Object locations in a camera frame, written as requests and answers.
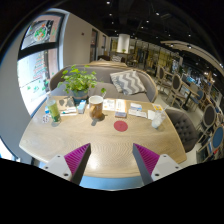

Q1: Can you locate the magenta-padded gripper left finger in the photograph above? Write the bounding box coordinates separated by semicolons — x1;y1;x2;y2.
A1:
41;142;92;186

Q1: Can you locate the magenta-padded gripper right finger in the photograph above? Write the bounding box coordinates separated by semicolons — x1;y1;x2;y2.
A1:
132;142;183;186

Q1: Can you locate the green-label clear drink bottle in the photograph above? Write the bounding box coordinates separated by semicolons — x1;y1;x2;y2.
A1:
46;94;62;125

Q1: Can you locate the clear plastic cup with straw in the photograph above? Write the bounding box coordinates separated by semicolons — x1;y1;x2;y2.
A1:
150;105;169;130

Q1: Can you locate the grey tufted armchair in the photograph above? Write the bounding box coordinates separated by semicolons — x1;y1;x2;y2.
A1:
164;107;201;154

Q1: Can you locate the white paper napkin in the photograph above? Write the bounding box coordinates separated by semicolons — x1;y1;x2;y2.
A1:
147;109;157;121

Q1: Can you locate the flat round red coaster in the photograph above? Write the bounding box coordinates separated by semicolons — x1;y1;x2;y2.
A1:
113;120;129;133

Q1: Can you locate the long white leaflet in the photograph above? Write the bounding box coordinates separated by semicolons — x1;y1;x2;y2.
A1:
128;108;148;119

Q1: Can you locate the yellow card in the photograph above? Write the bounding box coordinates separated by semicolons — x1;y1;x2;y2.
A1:
152;103;164;113

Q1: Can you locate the brown tabletop sign card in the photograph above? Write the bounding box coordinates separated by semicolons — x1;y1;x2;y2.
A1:
56;96;76;111

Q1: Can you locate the tan ceramic mug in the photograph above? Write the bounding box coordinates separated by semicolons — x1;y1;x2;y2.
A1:
88;95;105;120

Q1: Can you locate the white printed brochure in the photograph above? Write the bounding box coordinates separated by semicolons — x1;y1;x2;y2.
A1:
102;98;116;112

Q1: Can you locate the group of dining chairs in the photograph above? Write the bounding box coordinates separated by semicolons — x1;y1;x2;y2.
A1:
154;64;224;161

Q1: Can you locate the green potted plant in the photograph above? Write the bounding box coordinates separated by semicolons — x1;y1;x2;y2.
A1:
57;64;108;104

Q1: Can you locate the grey white chevron pillow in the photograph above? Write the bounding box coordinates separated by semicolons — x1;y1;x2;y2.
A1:
109;69;148;97

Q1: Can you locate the grey curved sofa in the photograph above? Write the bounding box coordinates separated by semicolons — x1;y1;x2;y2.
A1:
49;61;159;104

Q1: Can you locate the window with holiday stickers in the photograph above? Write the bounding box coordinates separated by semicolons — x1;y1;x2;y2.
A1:
16;13;66;116

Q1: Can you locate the white round column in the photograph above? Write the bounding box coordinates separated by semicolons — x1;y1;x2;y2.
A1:
116;33;131;54

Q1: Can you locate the group of ceiling spotlights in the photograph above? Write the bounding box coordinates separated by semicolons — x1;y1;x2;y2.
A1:
105;0;194;48

